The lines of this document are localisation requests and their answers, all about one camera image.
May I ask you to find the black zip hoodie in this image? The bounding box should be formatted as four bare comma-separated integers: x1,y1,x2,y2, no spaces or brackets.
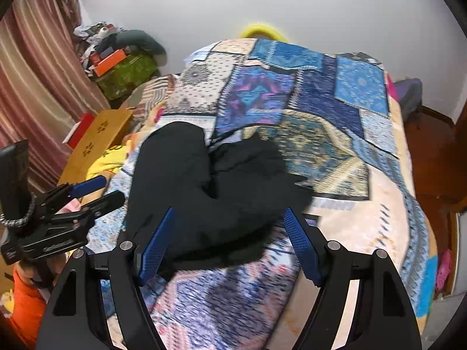
125,122,313,270

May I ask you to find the orange sleeved forearm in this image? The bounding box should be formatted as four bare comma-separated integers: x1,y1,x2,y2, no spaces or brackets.
8,264,46,349

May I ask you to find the person left hand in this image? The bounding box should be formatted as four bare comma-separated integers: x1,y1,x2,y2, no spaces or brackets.
15,254,67,286

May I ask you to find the yellow cartoon blanket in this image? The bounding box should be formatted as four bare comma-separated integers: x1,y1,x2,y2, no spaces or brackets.
86,140,132,180

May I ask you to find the striped pink curtain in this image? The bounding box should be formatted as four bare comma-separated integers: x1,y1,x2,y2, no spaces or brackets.
1,0,109,192

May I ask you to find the striped brown pillow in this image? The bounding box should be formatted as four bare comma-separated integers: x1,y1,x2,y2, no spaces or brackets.
125,74,178,122

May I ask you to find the orange flat box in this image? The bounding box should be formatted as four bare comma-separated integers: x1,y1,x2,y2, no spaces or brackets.
94,49,127,77

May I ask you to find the green patterned storage box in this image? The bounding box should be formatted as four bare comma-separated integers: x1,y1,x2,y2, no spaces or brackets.
95,53,158,100

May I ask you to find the pink croc shoe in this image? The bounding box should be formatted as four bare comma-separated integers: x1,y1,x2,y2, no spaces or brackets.
435,249,451,292

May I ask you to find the grey stuffed pillow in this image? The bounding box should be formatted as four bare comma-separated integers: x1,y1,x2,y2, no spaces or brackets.
116,29,166,55

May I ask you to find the patchwork blue bed quilt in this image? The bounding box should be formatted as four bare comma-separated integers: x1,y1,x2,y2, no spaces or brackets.
87,38,439,350

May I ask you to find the purple grey backpack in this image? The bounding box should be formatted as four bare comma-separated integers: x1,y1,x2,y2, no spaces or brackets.
394,78,423,122

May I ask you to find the yellow ring pillow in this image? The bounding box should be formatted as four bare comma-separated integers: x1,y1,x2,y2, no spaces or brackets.
239,24,288,43

